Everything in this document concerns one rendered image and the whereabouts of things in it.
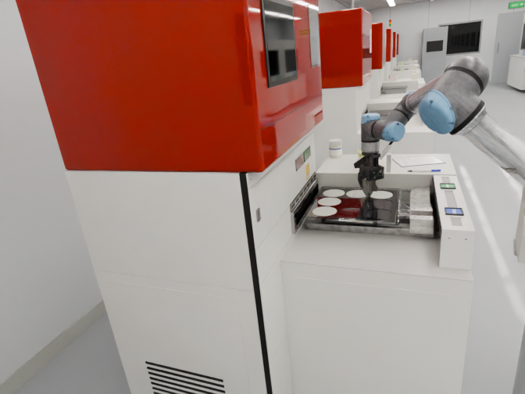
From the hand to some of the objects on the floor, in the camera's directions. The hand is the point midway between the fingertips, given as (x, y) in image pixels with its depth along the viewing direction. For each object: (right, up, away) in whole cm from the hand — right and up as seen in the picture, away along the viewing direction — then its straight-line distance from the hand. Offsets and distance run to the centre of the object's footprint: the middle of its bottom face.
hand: (367, 194), depth 164 cm
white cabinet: (+15, -85, +30) cm, 92 cm away
